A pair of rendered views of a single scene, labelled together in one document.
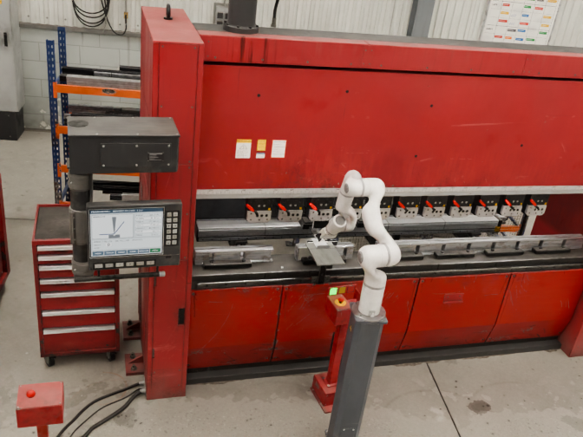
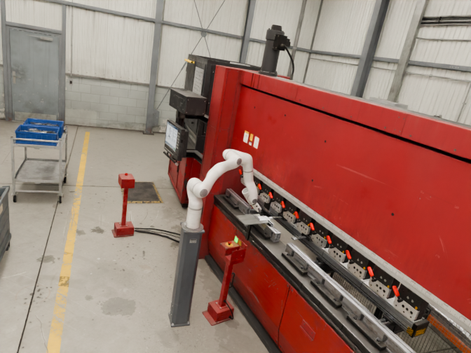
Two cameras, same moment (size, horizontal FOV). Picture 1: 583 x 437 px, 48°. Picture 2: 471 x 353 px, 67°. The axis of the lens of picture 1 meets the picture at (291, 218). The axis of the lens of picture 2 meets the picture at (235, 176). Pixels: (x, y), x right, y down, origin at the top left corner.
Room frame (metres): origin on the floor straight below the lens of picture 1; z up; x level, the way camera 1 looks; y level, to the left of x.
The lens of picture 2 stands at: (2.69, -3.23, 2.47)
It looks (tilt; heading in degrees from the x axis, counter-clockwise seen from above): 19 degrees down; 78
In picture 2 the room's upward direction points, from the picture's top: 10 degrees clockwise
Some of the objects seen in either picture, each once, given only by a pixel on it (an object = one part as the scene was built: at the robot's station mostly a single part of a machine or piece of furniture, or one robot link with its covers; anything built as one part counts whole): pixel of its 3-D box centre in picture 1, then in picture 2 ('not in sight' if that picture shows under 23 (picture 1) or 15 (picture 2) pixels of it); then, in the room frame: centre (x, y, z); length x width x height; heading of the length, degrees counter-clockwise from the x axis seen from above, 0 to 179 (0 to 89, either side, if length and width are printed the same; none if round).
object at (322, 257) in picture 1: (324, 253); (251, 219); (3.56, -0.24, 1.00); 0.26 x 0.18 x 0.01; 19
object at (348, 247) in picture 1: (324, 251); (266, 227); (3.72, -0.24, 0.92); 0.39 x 0.06 x 0.10; 109
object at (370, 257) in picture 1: (372, 265); (195, 192); (2.97, -0.46, 1.30); 0.19 x 0.12 x 0.24; 114
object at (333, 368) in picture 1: (337, 349); (226, 281); (3.39, -0.41, 0.39); 0.05 x 0.05 x 0.54; 25
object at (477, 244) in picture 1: (483, 244); (357, 311); (4.11, -1.38, 0.92); 1.67 x 0.06 x 0.10; 109
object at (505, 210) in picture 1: (509, 202); (384, 281); (4.14, -1.49, 1.26); 0.15 x 0.09 x 0.17; 109
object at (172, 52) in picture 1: (164, 211); (237, 169); (3.55, 0.79, 1.15); 0.85 x 0.25 x 2.30; 19
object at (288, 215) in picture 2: (377, 205); (293, 211); (3.82, -0.55, 1.26); 0.15 x 0.09 x 0.17; 109
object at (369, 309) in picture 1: (371, 297); (193, 217); (2.98, -0.49, 1.09); 0.19 x 0.19 x 0.18
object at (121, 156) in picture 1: (122, 205); (183, 129); (2.85, 0.85, 1.53); 0.51 x 0.25 x 0.85; 111
